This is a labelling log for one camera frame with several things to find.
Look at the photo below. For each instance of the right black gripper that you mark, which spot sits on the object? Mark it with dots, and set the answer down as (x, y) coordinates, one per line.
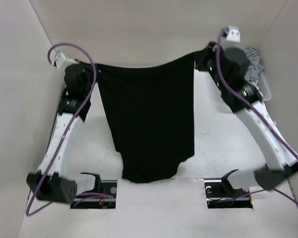
(202, 56)

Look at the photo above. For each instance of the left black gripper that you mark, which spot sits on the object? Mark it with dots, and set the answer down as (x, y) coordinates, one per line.
(88, 67)

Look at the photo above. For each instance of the black tank top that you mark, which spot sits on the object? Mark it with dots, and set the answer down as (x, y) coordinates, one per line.
(150, 113)

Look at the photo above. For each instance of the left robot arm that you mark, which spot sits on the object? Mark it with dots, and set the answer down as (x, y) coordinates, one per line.
(51, 181)

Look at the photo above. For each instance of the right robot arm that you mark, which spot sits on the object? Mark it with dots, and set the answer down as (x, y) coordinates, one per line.
(227, 69)

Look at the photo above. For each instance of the grey tank top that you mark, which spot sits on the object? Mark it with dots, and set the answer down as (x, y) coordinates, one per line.
(254, 68)

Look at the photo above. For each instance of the white plastic basket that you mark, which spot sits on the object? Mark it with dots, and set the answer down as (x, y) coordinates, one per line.
(263, 87)

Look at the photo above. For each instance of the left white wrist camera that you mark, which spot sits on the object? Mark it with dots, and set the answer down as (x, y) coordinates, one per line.
(61, 60)

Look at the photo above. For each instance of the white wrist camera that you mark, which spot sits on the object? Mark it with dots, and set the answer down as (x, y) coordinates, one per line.
(232, 34)
(61, 60)

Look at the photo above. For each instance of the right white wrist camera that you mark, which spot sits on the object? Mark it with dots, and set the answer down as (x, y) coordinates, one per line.
(232, 34)

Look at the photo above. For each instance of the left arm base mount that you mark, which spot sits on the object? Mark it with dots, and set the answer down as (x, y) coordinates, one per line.
(102, 197)

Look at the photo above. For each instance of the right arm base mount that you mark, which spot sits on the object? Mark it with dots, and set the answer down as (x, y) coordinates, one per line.
(221, 195)

